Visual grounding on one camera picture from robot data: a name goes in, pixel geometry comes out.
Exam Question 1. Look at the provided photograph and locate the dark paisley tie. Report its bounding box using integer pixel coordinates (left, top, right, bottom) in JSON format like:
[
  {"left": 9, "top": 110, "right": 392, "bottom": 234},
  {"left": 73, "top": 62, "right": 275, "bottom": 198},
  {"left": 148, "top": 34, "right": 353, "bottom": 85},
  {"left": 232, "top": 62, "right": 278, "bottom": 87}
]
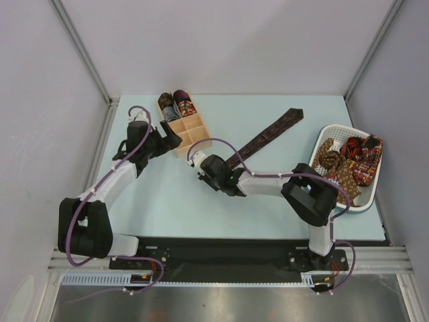
[{"left": 238, "top": 108, "right": 304, "bottom": 161}]

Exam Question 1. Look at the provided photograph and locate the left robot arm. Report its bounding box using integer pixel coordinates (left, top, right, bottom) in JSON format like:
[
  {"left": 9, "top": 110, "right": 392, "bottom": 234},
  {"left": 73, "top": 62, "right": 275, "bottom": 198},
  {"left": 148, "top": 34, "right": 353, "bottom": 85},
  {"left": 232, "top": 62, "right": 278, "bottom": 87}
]
[{"left": 58, "top": 120, "right": 182, "bottom": 268}]

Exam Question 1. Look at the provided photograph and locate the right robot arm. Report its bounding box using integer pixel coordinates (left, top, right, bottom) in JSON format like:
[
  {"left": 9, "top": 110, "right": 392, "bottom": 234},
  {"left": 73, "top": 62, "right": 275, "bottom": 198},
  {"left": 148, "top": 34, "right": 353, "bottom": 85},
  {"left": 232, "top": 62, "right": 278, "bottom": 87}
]
[{"left": 188, "top": 152, "right": 339, "bottom": 269}]

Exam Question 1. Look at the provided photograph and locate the grey blue rolled tie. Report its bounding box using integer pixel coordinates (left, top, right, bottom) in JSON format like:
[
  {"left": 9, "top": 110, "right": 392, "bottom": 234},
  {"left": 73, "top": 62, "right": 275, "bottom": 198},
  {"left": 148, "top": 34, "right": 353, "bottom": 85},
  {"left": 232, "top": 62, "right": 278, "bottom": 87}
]
[{"left": 162, "top": 105, "right": 180, "bottom": 123}]

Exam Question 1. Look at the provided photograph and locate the wooden compartment box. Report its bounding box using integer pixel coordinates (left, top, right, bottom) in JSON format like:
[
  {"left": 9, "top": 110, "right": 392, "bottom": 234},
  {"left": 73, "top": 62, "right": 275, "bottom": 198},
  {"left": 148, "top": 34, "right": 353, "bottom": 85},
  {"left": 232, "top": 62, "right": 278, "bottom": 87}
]
[{"left": 156, "top": 92, "right": 210, "bottom": 158}]

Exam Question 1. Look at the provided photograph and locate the red black rolled tie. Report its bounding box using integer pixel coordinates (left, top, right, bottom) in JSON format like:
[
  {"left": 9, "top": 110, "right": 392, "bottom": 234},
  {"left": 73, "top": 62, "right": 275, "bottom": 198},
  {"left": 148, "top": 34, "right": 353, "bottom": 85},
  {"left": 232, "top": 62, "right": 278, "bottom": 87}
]
[{"left": 178, "top": 100, "right": 197, "bottom": 118}]

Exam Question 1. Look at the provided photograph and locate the brown rolled tie in box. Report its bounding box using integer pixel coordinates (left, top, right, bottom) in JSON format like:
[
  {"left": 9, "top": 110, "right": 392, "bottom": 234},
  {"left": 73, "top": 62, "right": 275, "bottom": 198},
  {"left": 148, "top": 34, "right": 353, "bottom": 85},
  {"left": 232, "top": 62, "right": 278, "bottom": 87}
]
[{"left": 158, "top": 93, "right": 174, "bottom": 110}]

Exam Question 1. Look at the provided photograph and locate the navy red rolled tie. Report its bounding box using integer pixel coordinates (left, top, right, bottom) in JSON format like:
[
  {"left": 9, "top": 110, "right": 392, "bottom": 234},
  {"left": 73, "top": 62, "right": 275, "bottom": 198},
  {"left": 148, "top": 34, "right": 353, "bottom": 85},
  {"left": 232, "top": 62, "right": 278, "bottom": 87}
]
[{"left": 173, "top": 90, "right": 191, "bottom": 105}]

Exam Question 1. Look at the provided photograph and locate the brown patterned tie in basket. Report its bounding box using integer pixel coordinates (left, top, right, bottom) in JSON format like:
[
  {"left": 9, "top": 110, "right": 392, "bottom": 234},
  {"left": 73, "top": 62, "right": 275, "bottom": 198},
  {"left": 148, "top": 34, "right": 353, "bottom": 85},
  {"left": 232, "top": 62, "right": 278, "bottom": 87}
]
[{"left": 312, "top": 138, "right": 361, "bottom": 206}]

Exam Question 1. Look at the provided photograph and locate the white teal plastic basket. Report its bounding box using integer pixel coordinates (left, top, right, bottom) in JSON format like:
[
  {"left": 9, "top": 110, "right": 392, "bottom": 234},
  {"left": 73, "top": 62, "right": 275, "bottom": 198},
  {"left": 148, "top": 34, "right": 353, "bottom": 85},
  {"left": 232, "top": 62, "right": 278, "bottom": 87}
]
[{"left": 310, "top": 124, "right": 382, "bottom": 212}]

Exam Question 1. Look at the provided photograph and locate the orange black tie in basket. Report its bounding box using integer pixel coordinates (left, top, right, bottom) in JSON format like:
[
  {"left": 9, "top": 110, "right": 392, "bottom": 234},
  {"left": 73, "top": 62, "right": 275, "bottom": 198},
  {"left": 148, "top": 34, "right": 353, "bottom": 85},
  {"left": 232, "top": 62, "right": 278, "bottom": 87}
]
[{"left": 339, "top": 136, "right": 365, "bottom": 162}]

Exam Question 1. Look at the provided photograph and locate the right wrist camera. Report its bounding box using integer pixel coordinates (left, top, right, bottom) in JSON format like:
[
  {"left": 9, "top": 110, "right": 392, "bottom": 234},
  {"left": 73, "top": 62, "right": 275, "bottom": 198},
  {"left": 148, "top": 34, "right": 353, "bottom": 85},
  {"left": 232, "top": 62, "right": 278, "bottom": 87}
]
[{"left": 187, "top": 151, "right": 207, "bottom": 167}]

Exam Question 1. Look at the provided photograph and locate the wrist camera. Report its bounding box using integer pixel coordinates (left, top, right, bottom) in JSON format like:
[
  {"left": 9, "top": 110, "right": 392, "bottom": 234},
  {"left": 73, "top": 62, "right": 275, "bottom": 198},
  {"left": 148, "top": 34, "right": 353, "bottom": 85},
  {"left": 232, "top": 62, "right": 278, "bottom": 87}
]
[
  {"left": 129, "top": 111, "right": 150, "bottom": 124},
  {"left": 187, "top": 151, "right": 207, "bottom": 167}
]

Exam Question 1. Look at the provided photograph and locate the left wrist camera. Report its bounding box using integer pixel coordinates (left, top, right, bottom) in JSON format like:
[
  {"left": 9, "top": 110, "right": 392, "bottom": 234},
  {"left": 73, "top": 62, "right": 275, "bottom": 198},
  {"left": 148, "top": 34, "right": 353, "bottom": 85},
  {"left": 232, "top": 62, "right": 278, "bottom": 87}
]
[{"left": 129, "top": 111, "right": 150, "bottom": 124}]

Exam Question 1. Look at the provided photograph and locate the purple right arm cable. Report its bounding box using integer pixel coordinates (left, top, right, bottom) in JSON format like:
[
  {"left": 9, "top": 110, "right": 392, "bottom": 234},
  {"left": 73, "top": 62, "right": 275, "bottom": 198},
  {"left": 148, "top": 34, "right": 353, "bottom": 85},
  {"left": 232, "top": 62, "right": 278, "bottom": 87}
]
[{"left": 186, "top": 137, "right": 356, "bottom": 296}]

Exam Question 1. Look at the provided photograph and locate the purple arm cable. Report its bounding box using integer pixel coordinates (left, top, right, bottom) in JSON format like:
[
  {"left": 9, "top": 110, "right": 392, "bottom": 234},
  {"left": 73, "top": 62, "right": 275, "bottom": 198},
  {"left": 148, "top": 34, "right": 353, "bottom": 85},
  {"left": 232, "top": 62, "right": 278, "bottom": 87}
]
[
  {"left": 65, "top": 105, "right": 165, "bottom": 305},
  {"left": 186, "top": 137, "right": 356, "bottom": 296}
]

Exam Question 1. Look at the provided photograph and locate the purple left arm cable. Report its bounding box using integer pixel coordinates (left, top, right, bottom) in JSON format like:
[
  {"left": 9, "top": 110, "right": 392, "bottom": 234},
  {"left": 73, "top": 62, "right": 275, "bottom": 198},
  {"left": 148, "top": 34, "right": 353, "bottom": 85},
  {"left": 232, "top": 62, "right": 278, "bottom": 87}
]
[{"left": 65, "top": 105, "right": 165, "bottom": 305}]

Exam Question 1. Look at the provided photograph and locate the aluminium frame rail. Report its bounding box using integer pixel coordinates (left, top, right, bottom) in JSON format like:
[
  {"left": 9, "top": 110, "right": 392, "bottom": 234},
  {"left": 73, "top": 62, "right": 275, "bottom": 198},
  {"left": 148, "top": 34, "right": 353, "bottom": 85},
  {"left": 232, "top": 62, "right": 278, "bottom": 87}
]
[{"left": 50, "top": 0, "right": 118, "bottom": 108}]

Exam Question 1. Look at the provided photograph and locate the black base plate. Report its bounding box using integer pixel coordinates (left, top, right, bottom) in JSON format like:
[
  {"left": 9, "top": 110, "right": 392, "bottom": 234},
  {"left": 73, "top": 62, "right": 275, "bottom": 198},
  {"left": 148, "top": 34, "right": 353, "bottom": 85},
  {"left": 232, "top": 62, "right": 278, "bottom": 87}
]
[{"left": 109, "top": 237, "right": 351, "bottom": 284}]

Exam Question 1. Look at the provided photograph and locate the white cable duct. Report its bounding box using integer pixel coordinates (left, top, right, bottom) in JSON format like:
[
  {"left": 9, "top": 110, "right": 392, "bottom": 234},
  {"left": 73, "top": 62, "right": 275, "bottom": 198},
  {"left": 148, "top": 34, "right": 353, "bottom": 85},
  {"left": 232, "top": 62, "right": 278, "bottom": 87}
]
[{"left": 62, "top": 270, "right": 336, "bottom": 288}]

